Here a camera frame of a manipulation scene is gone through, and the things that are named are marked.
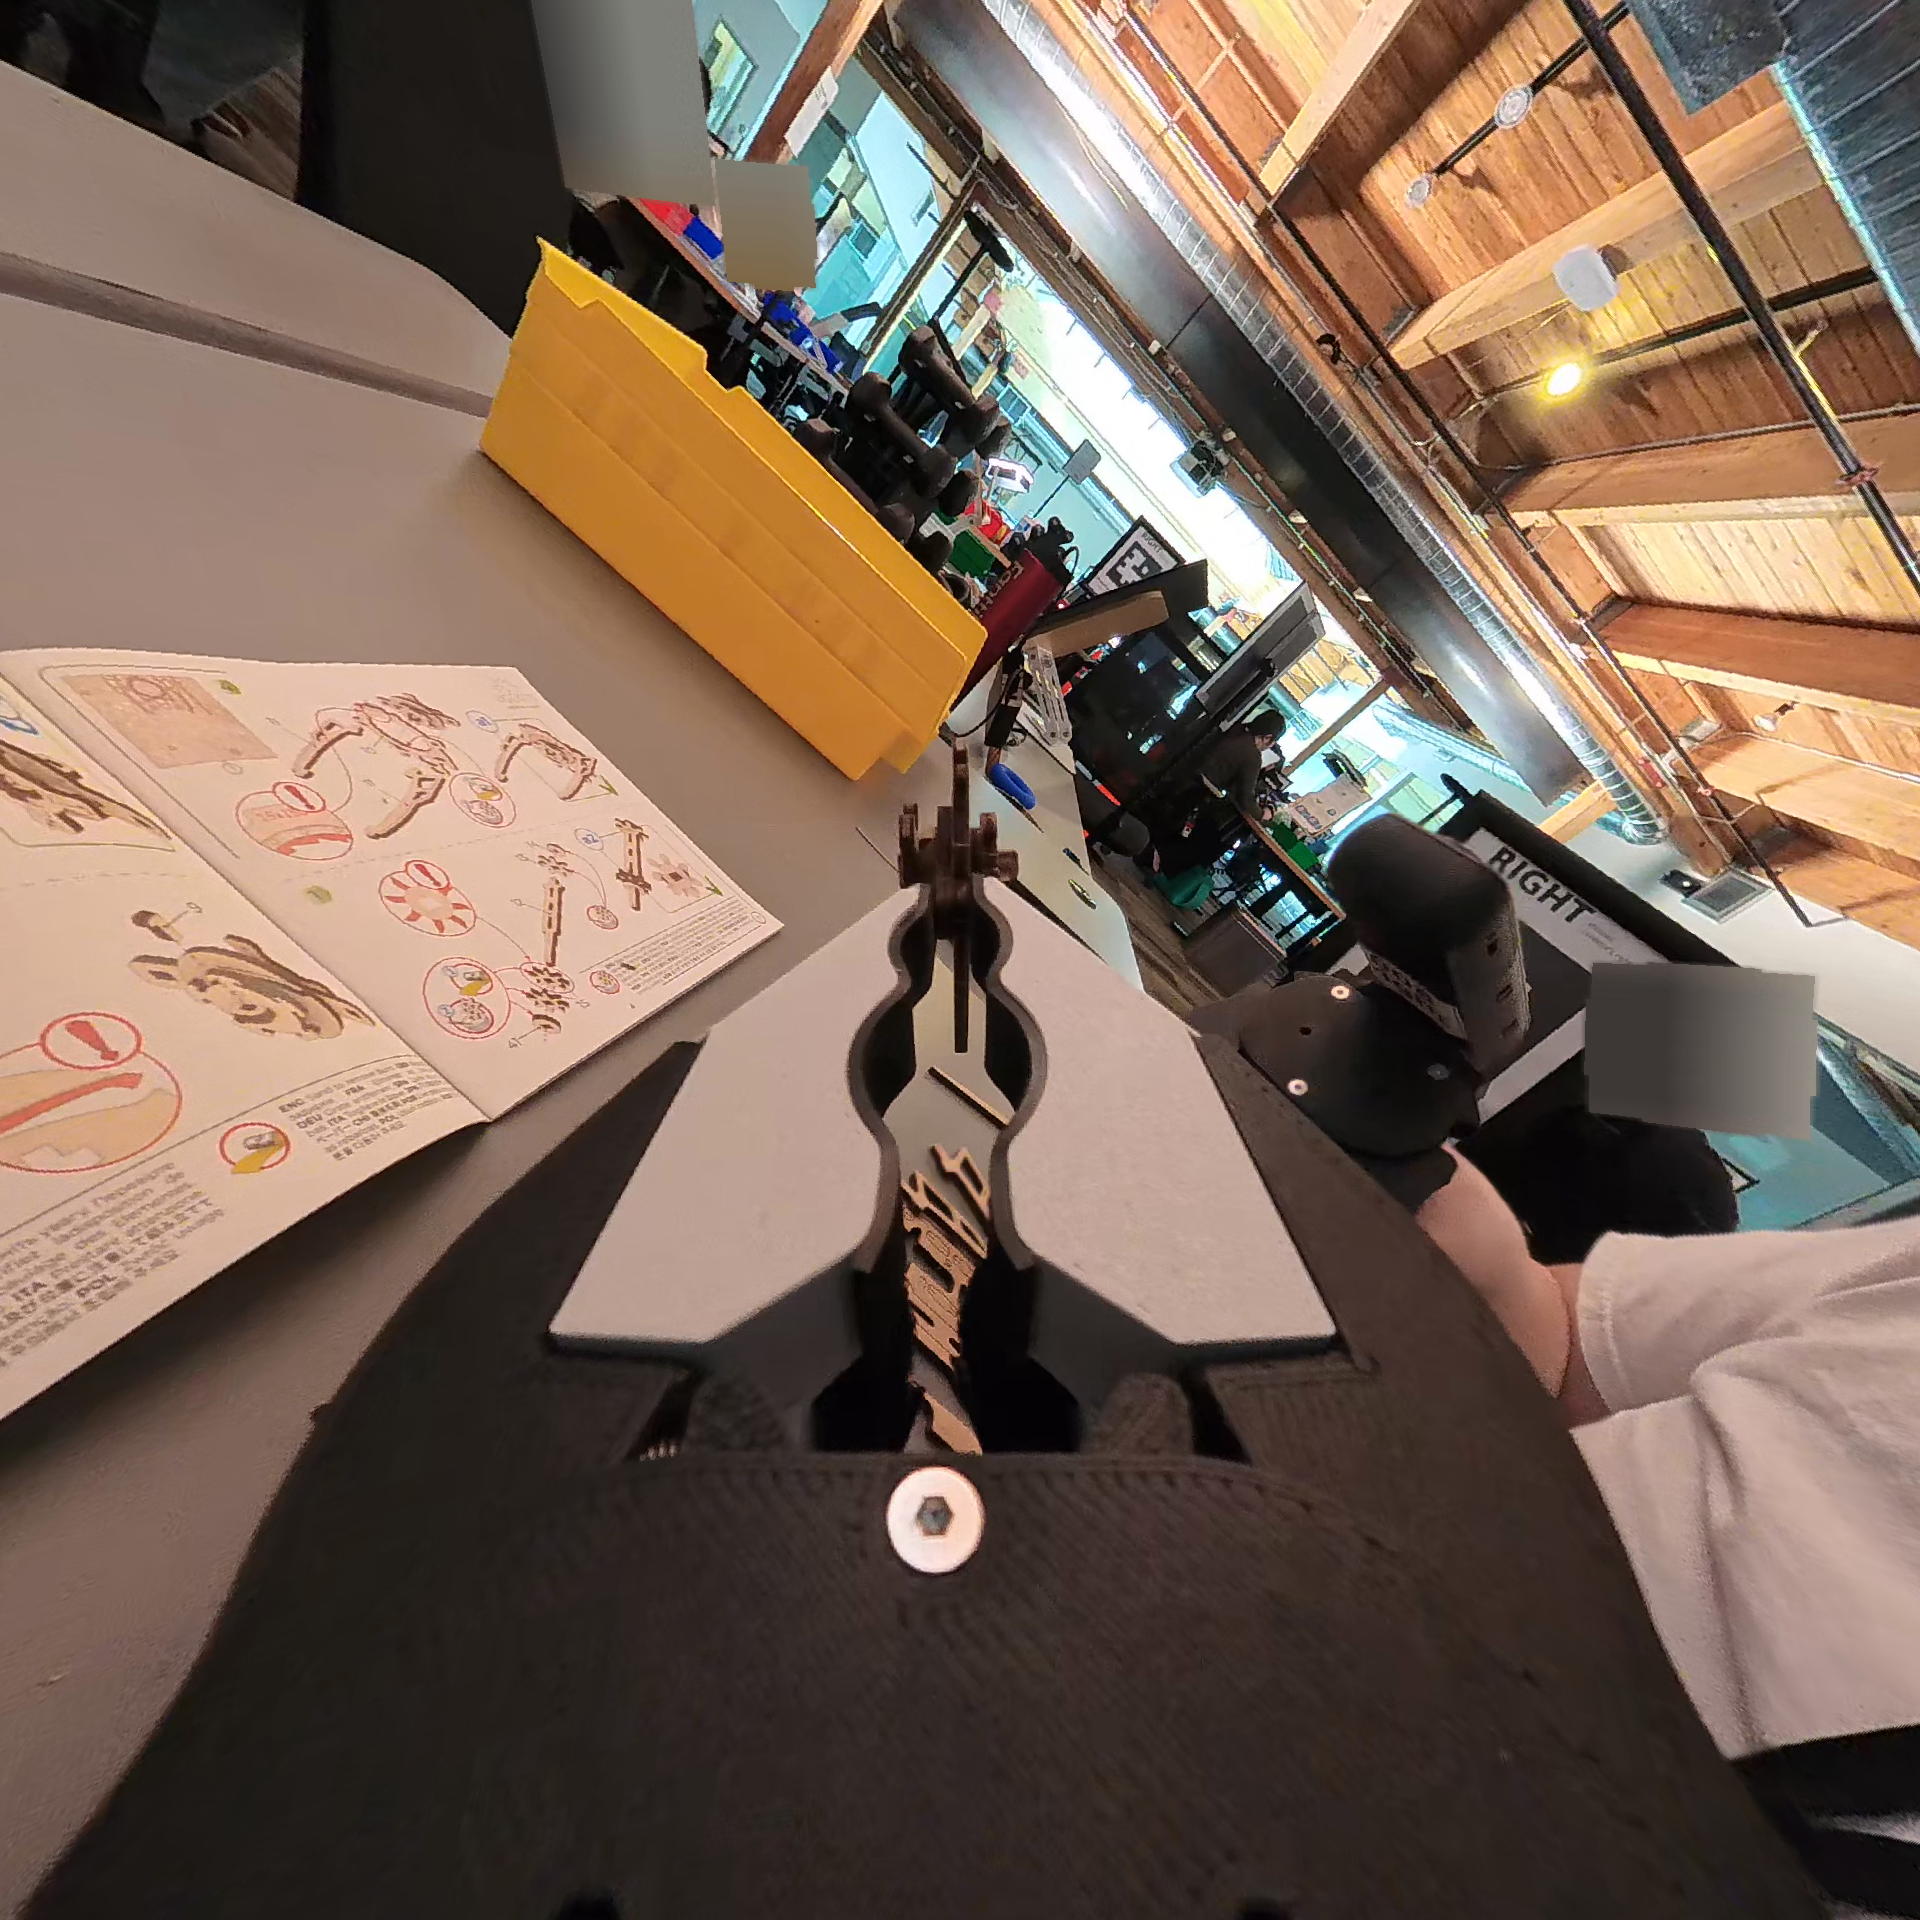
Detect yellow plastic bin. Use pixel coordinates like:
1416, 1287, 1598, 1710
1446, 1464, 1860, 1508
480, 240, 987, 783

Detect white t-shirt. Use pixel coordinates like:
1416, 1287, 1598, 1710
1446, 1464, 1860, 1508
1558, 1216, 1920, 1841

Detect black and white marker board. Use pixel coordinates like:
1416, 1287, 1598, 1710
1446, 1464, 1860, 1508
1079, 518, 1211, 620

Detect assembly instruction booklet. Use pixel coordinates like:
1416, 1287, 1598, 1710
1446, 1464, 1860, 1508
0, 647, 784, 1425

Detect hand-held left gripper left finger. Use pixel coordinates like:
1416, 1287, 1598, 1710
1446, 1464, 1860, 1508
551, 884, 920, 1414

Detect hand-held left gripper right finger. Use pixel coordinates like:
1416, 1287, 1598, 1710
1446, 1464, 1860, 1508
975, 883, 1337, 1420

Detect person's right forearm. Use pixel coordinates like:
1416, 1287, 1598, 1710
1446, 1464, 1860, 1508
1416, 1148, 1614, 1426

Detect rack of black dumbbells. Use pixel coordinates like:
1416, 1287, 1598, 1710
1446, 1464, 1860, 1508
790, 327, 1023, 566

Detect black computer monitor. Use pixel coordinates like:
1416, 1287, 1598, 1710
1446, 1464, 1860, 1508
1196, 584, 1326, 724

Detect round wooden model assembly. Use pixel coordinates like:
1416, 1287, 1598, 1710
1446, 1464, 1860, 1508
895, 746, 1023, 1457

